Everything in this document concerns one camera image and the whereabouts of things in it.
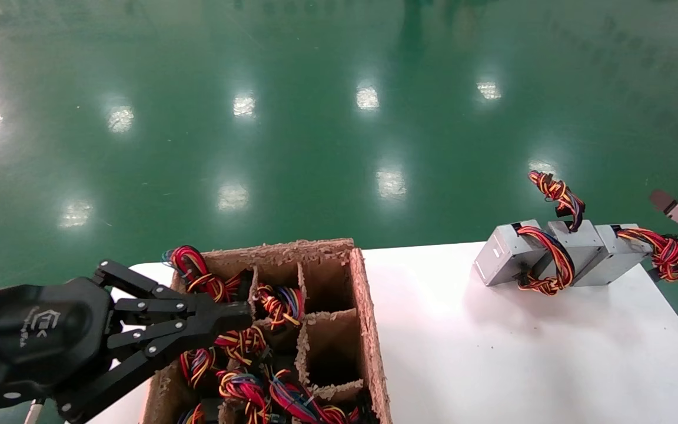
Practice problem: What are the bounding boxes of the silver power supply coloured wires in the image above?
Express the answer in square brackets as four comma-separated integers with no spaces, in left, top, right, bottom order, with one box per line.
[473,219,579,297]
[573,224,678,288]
[162,246,242,302]
[268,370,354,424]
[529,171,606,282]
[177,403,205,424]
[179,347,217,390]
[217,370,270,424]
[214,327,269,366]
[255,284,305,330]

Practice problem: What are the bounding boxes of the brown cardboard divider box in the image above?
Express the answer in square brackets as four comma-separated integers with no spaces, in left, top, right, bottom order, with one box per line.
[142,238,393,424]

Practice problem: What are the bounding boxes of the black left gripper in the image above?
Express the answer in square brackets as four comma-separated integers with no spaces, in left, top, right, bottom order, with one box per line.
[0,260,254,423]

